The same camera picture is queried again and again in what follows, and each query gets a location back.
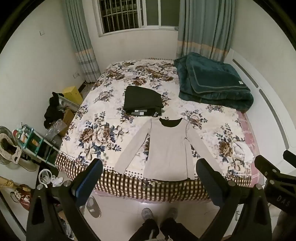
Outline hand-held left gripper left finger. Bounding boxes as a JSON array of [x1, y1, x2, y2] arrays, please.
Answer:
[[26, 158, 103, 241]]

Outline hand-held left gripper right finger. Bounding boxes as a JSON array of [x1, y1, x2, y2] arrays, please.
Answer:
[[195, 158, 272, 241]]

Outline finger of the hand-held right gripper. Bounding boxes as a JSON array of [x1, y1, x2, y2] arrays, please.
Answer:
[[254, 155, 282, 180], [283, 150, 296, 168]]

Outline beige long-sleeve shirt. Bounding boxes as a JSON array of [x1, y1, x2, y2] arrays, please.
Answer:
[[114, 117, 223, 181]]

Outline pile of black clothes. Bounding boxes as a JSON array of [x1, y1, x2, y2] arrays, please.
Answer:
[[44, 92, 66, 129]]

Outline folded black clothes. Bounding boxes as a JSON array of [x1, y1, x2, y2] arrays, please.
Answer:
[[123, 86, 164, 117]]

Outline grey slipper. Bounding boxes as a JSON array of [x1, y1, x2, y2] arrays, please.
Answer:
[[85, 196, 102, 218]]

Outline white crumpled cloth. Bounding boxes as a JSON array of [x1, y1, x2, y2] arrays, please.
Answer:
[[232, 141, 254, 163]]

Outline white waste bin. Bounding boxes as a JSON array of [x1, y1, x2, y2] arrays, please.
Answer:
[[38, 169, 56, 186]]

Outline person's right leg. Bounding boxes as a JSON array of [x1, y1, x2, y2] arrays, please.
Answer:
[[159, 217, 202, 241]]

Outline person's leg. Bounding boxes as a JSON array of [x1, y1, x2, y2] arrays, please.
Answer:
[[159, 217, 202, 241], [128, 218, 160, 241]]

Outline clear plastic bag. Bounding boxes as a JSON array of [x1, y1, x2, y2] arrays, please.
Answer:
[[44, 119, 68, 144]]

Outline person's left shoe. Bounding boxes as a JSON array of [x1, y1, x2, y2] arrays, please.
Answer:
[[142, 208, 154, 221]]

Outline teal storage rack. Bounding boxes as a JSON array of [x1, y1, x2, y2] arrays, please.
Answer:
[[15, 124, 59, 167]]

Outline cardboard box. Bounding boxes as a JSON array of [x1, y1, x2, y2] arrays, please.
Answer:
[[59, 109, 75, 137]]

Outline red printed bag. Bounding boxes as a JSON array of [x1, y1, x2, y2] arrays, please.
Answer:
[[10, 184, 31, 210]]

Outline bed with floral sheet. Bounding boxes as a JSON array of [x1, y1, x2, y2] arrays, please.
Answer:
[[55, 58, 259, 202]]

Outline person's left leg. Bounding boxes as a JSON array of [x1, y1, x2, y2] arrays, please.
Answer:
[[128, 218, 160, 241]]

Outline white plastic appliance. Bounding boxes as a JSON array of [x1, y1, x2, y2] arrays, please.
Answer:
[[58, 96, 80, 112]]

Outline white headboard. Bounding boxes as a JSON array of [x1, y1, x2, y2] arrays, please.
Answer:
[[225, 49, 296, 163]]

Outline standing fan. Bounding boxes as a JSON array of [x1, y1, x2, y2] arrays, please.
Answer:
[[0, 126, 37, 172]]

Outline yellow box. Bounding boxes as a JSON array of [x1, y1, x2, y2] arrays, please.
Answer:
[[62, 86, 84, 105]]

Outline dark green quilt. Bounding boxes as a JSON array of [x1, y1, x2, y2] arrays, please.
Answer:
[[173, 52, 254, 112]]

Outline grey-green striped curtain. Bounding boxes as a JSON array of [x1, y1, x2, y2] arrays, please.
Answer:
[[176, 0, 236, 63], [65, 0, 101, 83]]

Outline window with metal bars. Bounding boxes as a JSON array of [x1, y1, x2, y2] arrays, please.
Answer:
[[97, 0, 179, 37]]

